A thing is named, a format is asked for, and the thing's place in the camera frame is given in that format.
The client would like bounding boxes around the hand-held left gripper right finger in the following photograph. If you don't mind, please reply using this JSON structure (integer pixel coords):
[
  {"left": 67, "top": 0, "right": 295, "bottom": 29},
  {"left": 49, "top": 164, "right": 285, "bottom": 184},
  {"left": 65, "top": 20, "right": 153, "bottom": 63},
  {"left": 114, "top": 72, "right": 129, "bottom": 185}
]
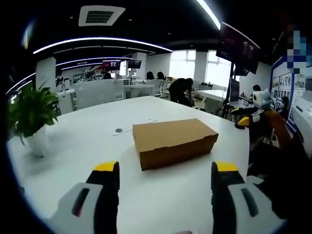
[{"left": 211, "top": 161, "right": 285, "bottom": 234}]

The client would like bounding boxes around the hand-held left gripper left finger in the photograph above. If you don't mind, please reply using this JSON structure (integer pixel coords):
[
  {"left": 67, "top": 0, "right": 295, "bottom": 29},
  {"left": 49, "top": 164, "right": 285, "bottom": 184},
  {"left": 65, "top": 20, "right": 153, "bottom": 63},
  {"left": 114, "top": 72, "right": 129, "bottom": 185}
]
[{"left": 50, "top": 161, "right": 120, "bottom": 234}]

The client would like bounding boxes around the brown cardboard shoe box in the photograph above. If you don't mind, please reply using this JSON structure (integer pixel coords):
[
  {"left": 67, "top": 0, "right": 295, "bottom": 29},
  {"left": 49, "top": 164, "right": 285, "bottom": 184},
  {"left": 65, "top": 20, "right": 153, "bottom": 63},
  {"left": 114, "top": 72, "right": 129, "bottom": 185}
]
[{"left": 132, "top": 118, "right": 219, "bottom": 171}]

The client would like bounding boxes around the standing black monitor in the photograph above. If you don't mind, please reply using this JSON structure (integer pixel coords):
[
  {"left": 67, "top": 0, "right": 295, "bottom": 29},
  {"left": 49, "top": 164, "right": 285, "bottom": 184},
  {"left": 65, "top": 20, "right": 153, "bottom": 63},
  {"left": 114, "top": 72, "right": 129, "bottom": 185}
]
[{"left": 229, "top": 77, "right": 241, "bottom": 103}]

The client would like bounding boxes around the white table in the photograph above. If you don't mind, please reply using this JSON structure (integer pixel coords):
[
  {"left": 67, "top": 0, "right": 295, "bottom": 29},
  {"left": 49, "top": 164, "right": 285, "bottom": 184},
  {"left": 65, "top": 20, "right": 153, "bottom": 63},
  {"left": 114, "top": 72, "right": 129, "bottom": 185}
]
[{"left": 195, "top": 89, "right": 229, "bottom": 113}]

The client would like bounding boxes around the hanging black monitor screen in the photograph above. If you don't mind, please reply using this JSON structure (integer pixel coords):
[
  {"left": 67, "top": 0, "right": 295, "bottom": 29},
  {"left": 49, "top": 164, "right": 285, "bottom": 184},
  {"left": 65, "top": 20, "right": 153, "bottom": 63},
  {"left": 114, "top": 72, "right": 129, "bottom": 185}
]
[{"left": 215, "top": 21, "right": 261, "bottom": 75}]

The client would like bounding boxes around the white plant pot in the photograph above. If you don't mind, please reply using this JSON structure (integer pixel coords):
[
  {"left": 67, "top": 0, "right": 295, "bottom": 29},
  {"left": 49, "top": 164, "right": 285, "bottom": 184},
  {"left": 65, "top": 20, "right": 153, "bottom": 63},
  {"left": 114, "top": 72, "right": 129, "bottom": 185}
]
[{"left": 25, "top": 126, "right": 51, "bottom": 158}]

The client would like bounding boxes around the white office chair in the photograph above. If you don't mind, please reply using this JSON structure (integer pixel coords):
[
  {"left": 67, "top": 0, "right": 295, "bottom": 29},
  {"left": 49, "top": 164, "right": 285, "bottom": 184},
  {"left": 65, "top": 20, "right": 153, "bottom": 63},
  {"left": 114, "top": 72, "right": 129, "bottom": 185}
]
[{"left": 148, "top": 79, "right": 171, "bottom": 98}]

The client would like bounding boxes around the white partition desk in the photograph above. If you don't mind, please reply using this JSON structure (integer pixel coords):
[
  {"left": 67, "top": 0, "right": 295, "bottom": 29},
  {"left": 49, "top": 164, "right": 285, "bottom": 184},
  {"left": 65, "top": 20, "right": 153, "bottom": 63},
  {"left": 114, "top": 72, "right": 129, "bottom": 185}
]
[{"left": 57, "top": 79, "right": 125, "bottom": 114}]

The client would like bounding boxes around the green potted plant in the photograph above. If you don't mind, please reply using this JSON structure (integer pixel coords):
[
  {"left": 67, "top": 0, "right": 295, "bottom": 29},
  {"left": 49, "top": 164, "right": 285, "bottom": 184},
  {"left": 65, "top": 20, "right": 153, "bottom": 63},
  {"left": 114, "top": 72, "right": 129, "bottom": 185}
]
[{"left": 8, "top": 80, "right": 60, "bottom": 146}]

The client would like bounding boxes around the hanging dark display screen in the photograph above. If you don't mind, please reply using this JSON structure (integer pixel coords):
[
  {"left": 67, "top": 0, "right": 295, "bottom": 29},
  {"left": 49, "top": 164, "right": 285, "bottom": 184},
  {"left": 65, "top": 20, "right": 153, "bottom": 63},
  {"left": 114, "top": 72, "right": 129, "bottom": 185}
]
[{"left": 127, "top": 58, "right": 142, "bottom": 69}]

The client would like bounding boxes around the hanging red display screen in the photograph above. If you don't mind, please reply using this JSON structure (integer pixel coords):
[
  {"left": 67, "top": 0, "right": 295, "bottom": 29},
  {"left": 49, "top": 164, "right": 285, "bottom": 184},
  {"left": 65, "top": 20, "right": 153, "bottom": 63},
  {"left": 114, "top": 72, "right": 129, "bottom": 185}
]
[{"left": 102, "top": 60, "right": 121, "bottom": 71}]

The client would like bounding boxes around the ceiling air vent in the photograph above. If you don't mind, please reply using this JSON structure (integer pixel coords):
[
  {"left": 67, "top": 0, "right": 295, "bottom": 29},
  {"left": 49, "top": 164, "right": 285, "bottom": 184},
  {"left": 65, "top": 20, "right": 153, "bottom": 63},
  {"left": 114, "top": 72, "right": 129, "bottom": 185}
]
[{"left": 78, "top": 5, "right": 126, "bottom": 27}]

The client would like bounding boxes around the wall poster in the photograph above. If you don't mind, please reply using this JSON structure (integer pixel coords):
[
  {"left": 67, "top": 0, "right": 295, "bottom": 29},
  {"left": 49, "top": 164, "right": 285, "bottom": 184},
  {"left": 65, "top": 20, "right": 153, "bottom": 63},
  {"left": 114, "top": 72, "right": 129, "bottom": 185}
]
[{"left": 270, "top": 55, "right": 297, "bottom": 115}]

